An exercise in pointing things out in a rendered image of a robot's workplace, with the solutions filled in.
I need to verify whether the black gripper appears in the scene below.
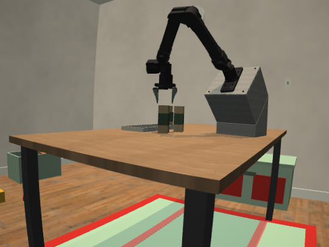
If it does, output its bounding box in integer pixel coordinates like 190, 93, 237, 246
153, 73, 177, 104

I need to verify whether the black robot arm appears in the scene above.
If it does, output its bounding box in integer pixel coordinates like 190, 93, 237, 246
146, 6, 243, 92

